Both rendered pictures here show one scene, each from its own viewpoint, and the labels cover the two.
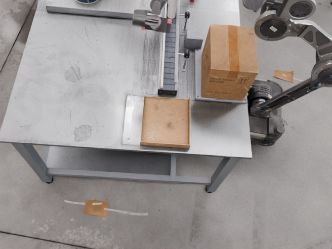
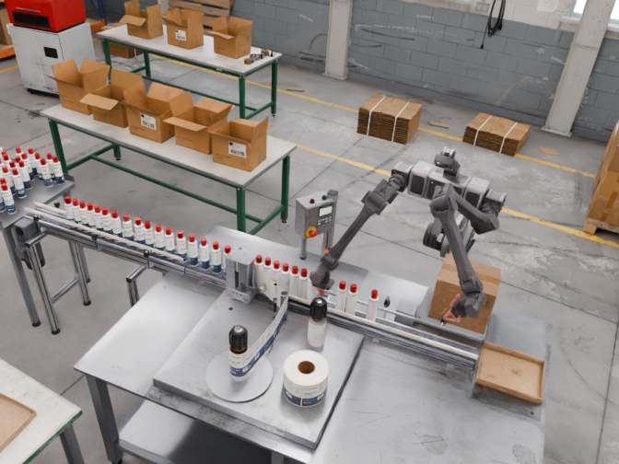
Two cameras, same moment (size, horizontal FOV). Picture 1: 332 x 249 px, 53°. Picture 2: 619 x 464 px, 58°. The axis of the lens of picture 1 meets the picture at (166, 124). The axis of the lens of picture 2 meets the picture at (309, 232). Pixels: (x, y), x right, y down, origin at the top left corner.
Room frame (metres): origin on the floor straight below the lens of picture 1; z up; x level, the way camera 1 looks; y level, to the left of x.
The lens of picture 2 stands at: (0.91, 2.12, 2.93)
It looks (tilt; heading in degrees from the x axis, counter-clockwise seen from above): 36 degrees down; 297
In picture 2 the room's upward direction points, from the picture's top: 4 degrees clockwise
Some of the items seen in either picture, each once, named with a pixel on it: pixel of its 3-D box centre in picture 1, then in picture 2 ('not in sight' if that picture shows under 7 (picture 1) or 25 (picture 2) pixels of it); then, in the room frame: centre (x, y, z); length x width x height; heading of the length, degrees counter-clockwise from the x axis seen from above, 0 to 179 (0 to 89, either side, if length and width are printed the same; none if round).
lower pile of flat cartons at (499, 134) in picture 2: not in sight; (496, 133); (1.84, -4.42, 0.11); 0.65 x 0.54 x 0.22; 177
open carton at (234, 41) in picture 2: not in sight; (229, 38); (4.81, -3.14, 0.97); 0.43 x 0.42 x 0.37; 87
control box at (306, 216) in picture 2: not in sight; (314, 214); (1.95, 0.06, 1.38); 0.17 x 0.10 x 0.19; 62
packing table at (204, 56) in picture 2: not in sight; (189, 75); (5.44, -3.13, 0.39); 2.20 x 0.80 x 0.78; 0
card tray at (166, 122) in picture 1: (166, 119); (510, 371); (0.84, 0.00, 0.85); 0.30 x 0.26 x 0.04; 7
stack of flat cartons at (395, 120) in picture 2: not in sight; (389, 118); (3.04, -3.92, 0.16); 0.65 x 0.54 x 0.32; 4
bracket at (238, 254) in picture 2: not in sight; (241, 255); (2.24, 0.28, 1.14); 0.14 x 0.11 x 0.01; 7
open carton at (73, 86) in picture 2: not in sight; (80, 87); (4.97, -1.11, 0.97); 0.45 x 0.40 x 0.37; 92
